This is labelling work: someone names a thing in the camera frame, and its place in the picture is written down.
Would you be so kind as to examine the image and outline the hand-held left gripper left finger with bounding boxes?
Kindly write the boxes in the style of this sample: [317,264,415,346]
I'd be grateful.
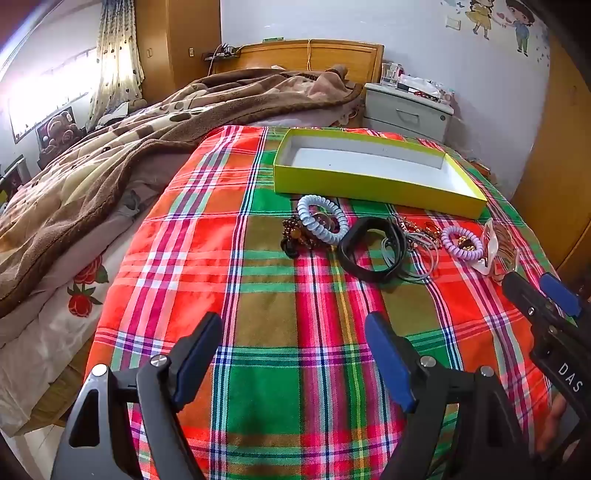
[50,312,224,480]

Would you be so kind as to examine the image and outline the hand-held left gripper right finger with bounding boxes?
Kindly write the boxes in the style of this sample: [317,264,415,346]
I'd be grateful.
[364,312,539,480]

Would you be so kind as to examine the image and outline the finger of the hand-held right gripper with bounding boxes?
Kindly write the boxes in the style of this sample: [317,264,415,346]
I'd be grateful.
[502,272,555,333]
[540,273,583,318]

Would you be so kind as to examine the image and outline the brown gold hair claw clip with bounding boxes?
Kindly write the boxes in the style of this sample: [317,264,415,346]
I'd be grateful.
[489,231,522,283]

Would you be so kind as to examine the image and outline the purple spiral hair tie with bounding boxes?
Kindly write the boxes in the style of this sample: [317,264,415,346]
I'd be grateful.
[441,225,481,264]

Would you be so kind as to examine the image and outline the grey elastic hair ties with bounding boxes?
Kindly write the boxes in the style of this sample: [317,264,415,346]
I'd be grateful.
[383,226,445,283]

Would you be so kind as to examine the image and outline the black wrist band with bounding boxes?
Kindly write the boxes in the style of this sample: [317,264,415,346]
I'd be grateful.
[337,217,408,280]

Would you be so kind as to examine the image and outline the gold rhinestone hair clip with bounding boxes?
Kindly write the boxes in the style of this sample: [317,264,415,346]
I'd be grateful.
[398,216,444,241]

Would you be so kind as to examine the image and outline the light blue spiral hair tie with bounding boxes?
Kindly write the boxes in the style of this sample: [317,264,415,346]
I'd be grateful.
[297,194,350,247]

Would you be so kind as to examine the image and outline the brown beaded hair clip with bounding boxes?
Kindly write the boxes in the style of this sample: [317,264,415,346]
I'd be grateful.
[280,213,340,259]

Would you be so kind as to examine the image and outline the yellow-green cardboard box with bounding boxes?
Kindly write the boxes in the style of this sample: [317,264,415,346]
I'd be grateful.
[273,128,489,219]

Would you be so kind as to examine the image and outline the person's right hand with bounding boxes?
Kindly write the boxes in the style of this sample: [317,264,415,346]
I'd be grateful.
[536,394,571,455]

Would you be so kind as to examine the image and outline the red green plaid cloth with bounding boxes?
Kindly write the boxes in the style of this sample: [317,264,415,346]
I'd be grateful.
[84,124,561,480]

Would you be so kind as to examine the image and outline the wooden cabinet door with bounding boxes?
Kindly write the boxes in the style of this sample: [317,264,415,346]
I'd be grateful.
[512,32,591,278]

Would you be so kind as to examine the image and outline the white floral bedsheet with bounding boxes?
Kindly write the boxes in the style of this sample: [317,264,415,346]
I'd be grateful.
[0,152,208,437]

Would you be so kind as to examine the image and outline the white nightstand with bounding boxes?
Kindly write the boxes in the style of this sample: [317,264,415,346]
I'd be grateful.
[361,83,455,144]

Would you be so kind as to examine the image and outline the brown fleece blanket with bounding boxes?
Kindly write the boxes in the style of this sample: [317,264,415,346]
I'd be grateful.
[0,67,365,319]

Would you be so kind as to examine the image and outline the clutter of small trinkets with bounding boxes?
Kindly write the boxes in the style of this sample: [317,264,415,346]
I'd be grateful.
[399,74,455,103]

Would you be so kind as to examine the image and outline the clear acrylic box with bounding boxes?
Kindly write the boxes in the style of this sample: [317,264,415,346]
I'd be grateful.
[381,62,405,86]

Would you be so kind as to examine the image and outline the power strip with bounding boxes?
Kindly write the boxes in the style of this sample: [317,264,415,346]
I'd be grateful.
[202,44,242,62]

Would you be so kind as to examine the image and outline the spotted curtain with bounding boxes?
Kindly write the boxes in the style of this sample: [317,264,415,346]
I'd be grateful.
[88,0,146,125]

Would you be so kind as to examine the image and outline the wooden headboard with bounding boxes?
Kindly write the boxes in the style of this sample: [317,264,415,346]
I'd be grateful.
[210,41,385,86]

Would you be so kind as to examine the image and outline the tall wooden wardrobe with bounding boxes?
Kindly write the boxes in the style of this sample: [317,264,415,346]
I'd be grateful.
[135,0,223,100]

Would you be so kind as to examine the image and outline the cartoon wall stickers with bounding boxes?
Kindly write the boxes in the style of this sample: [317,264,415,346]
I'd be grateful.
[441,0,552,58]

